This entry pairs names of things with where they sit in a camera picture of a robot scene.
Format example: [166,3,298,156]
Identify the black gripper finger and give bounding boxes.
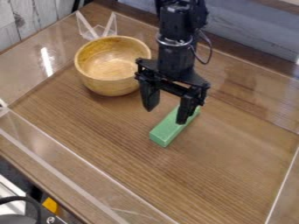
[176,95,199,125]
[140,80,160,112]

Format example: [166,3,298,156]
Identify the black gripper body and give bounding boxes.
[135,44,211,106]

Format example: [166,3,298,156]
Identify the green rectangular block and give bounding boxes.
[150,107,202,148]

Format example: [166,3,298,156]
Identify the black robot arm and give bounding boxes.
[135,0,211,125]

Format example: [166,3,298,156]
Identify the brown wooden bowl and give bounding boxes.
[74,36,152,96]

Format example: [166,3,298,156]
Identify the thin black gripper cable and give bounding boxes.
[190,29,214,66]

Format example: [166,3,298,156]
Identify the clear acrylic corner bracket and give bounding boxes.
[75,10,118,41]

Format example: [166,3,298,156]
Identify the clear acrylic tray wall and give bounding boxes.
[0,99,179,224]

